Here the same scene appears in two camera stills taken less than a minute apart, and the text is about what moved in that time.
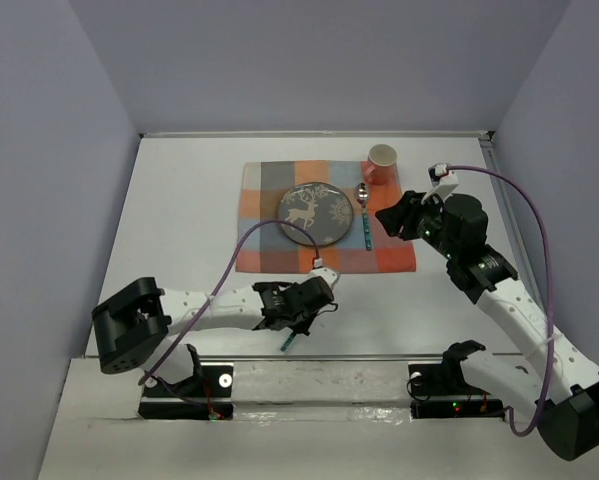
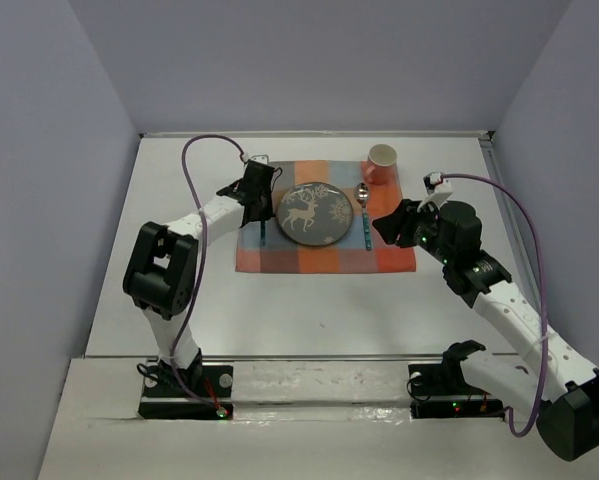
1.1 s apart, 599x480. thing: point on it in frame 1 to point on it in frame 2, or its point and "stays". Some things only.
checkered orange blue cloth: [370, 244] stays
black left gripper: [304, 311] to [259, 209]
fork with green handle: [284, 346] to [263, 233]
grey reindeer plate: [324, 210] stays
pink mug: [381, 164] stays
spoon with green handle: [362, 194] stays
